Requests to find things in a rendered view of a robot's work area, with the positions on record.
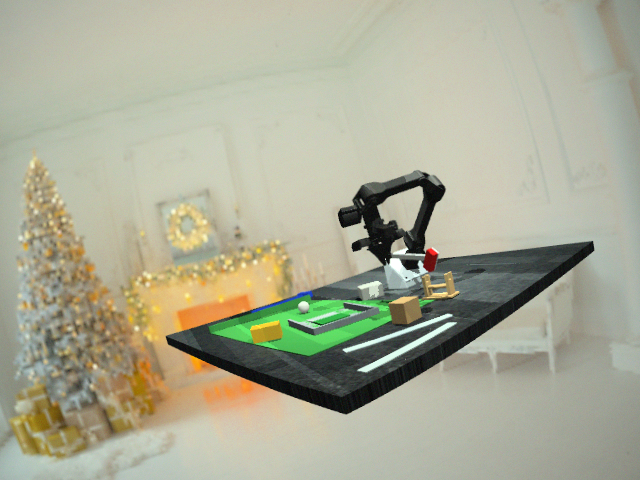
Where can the yellow cube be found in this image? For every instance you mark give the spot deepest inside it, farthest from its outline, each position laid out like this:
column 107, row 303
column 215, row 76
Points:
column 266, row 332

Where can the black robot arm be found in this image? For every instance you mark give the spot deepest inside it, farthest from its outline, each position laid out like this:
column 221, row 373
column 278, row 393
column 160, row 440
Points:
column 375, row 193

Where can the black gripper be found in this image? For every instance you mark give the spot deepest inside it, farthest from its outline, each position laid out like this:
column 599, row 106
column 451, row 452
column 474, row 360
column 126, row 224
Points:
column 373, row 244

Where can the white flat bar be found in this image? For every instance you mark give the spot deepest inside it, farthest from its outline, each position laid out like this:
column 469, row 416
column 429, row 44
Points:
column 406, row 349
column 413, row 328

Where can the blue golf putter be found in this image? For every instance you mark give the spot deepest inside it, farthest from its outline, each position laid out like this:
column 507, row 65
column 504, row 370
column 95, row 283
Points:
column 298, row 295

